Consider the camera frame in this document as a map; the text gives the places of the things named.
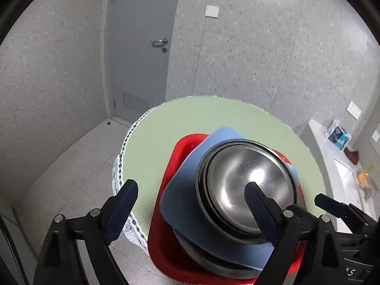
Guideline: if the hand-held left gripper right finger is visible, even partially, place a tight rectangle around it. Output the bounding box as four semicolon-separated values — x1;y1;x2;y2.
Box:
244;182;346;285

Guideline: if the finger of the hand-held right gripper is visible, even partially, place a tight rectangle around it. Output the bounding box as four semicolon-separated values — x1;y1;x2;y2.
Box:
314;194;373;233

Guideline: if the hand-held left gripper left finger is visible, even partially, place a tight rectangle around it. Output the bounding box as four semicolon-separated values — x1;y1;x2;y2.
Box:
33;179;139;285

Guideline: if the red plastic basin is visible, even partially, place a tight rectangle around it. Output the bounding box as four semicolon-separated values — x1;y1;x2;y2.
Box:
147;133;306;280

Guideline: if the blue plastic bowl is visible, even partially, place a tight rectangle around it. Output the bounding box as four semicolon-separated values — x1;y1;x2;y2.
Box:
160;127;299;271

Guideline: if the large steel bowl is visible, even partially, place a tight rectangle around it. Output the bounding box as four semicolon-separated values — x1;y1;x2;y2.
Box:
174;226;268;278

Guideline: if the white sink basin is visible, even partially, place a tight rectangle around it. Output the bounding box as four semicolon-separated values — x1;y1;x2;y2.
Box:
334;159;371;214

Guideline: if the brown cloth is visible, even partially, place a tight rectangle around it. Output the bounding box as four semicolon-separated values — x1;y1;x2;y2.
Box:
344;149;360;164

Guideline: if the white washbasin counter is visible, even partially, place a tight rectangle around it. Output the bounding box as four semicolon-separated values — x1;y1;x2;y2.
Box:
299;118;380;223

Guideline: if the blue tissue pack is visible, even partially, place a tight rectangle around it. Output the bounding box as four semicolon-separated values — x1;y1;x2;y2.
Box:
326;119;351;150

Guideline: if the door vent grille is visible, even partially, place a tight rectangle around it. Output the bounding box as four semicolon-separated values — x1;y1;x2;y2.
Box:
123;92;150;113

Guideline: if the round table with green cloth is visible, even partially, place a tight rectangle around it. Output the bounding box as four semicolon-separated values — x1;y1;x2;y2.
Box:
120;95;326;235

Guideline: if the grey door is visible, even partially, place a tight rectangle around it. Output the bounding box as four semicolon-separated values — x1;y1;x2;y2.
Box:
104;0;185;122

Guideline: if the wall mirror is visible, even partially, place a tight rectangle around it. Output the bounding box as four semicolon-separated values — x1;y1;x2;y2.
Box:
366;38;380;143

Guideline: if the metal door handle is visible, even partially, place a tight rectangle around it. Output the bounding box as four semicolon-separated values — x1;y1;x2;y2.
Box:
151;38;169;53

